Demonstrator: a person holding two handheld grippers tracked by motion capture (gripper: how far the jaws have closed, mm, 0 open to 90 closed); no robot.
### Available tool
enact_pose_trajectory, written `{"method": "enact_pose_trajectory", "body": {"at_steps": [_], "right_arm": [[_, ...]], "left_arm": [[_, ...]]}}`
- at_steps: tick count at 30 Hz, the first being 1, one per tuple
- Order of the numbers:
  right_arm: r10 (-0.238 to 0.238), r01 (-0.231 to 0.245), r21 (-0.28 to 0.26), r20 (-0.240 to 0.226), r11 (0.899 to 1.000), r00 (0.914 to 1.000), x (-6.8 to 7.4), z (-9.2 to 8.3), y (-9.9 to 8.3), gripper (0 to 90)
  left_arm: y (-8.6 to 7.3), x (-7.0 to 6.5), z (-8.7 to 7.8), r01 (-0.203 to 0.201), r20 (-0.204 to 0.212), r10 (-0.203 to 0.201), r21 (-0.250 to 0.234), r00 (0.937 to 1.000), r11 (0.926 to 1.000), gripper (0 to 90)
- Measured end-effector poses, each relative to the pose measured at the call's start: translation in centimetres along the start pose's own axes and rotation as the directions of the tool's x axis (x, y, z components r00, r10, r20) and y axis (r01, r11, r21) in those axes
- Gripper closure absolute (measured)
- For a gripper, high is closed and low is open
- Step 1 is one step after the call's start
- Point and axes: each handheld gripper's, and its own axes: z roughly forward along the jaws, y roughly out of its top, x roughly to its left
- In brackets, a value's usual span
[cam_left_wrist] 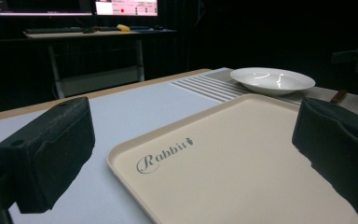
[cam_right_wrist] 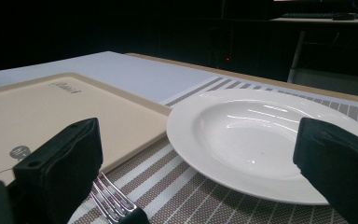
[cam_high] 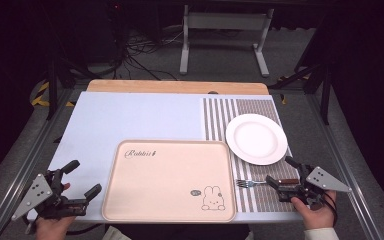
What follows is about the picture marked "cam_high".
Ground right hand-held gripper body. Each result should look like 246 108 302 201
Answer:
275 163 353 207

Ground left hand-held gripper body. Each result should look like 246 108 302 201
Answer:
11 169 90 222

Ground fork with brown handle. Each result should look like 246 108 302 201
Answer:
235 178 301 189

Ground person's right hand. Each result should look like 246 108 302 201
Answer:
290 189 338 231

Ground person's left hand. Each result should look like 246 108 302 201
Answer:
34 181 78 240

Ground striped grey placemat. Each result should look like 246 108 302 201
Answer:
202 96 303 214

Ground white round plate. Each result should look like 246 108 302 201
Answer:
225 113 289 167

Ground person's white sleeve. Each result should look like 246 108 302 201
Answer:
302 227 341 240

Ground beige tray with rabbit print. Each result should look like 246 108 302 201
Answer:
101 139 238 224

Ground light blue table mat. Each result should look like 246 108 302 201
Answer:
26 91 304 224

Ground black tripod stand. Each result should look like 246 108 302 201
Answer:
44 53 93 122
267 49 335 126

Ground wooden table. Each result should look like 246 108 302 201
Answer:
85 78 271 96

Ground white metal stand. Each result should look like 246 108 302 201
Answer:
178 4 276 79

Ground aluminium frame rail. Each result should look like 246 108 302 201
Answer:
305 94 384 240
0 89 78 240

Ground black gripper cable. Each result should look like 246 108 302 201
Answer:
322 191 339 228

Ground bundle of black floor cables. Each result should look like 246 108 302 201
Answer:
112 28 185 82

